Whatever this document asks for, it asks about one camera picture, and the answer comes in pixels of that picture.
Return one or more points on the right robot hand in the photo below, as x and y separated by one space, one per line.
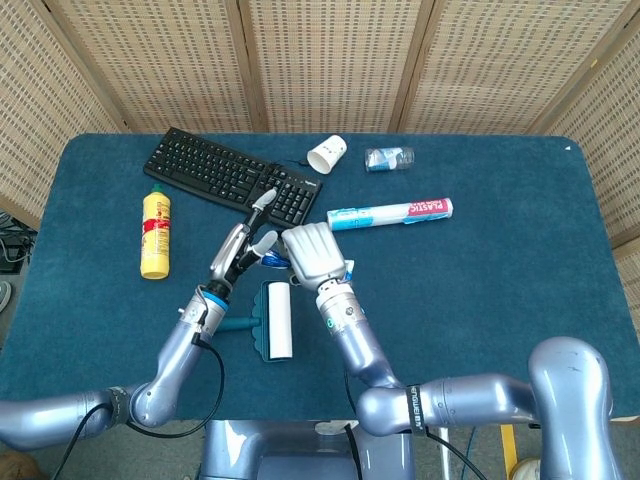
315 252

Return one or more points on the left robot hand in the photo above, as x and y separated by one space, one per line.
227 255

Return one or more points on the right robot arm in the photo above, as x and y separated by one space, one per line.
360 350

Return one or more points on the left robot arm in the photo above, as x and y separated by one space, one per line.
175 360

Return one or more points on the yellow bottle with red label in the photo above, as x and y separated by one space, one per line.
155 250

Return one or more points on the teal lint roller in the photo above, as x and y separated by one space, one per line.
279 320

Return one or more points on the plastic wrap roll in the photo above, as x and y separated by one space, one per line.
390 215

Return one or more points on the black computer keyboard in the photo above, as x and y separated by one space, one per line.
200 165

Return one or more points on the white paper cup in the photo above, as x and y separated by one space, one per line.
330 150

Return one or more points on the clear plastic bottle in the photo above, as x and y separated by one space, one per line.
390 160

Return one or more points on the blue table cloth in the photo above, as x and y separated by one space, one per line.
475 300

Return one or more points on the woven wooden folding screen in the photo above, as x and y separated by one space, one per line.
330 60

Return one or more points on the silver robot torso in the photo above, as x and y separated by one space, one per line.
250 450

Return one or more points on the grey shoe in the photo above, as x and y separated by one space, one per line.
4 295

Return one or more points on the yellow post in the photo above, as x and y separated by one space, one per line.
509 450

